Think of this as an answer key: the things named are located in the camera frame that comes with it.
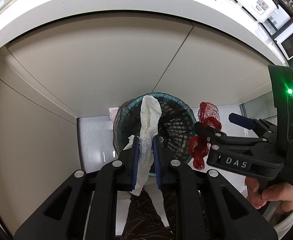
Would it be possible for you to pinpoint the white tissue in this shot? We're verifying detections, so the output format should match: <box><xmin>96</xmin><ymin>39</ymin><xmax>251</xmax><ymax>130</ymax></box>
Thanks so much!
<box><xmin>131</xmin><ymin>95</ymin><xmax>162</xmax><ymax>196</ymax></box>

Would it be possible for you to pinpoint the red mesh net bag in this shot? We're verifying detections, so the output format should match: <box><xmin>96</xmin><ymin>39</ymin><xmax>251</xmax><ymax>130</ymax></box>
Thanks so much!
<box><xmin>188</xmin><ymin>102</ymin><xmax>222</xmax><ymax>170</ymax></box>

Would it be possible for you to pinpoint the teal lined mesh trash bin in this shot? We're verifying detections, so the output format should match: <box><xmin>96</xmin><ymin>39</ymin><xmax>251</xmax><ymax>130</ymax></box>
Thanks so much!
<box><xmin>113</xmin><ymin>93</ymin><xmax>196</xmax><ymax>163</ymax></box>

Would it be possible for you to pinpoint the person's right hand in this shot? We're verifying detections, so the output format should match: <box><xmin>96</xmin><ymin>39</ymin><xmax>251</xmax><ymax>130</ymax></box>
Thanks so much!
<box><xmin>245</xmin><ymin>177</ymin><xmax>293</xmax><ymax>214</ymax></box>

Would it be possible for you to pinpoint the brown patterned trouser leg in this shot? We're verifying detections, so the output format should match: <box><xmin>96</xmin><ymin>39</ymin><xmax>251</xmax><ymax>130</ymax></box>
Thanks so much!
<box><xmin>120</xmin><ymin>189</ymin><xmax>173</xmax><ymax>240</ymax></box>

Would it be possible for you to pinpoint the white microwave oven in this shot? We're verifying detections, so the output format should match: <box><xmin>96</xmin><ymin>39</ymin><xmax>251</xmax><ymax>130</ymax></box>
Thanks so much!
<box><xmin>271</xmin><ymin>22</ymin><xmax>293</xmax><ymax>60</ymax></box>

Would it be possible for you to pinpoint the beige cabinet door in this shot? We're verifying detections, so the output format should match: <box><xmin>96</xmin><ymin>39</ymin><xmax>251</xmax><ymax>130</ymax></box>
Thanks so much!
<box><xmin>0</xmin><ymin>13</ymin><xmax>271</xmax><ymax>233</ymax></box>

